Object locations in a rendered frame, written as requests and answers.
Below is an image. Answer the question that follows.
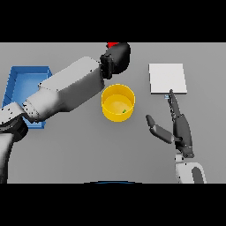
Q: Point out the blue tray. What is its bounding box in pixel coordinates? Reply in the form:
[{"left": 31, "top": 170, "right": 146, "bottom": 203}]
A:
[{"left": 1, "top": 65, "right": 53, "bottom": 130}]

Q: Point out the yellow bowl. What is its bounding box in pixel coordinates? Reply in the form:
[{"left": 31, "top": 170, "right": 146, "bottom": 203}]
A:
[{"left": 101, "top": 84, "right": 136, "bottom": 123}]

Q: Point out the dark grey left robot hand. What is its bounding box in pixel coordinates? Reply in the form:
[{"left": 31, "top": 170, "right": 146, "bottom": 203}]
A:
[{"left": 99, "top": 42, "right": 132, "bottom": 80}]

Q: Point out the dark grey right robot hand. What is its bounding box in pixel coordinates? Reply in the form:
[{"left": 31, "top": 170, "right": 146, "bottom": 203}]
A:
[{"left": 145, "top": 88, "right": 195, "bottom": 159}]

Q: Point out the pale square measuring scale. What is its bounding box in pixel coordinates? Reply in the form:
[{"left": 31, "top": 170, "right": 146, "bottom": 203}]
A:
[{"left": 148, "top": 63, "right": 188, "bottom": 95}]

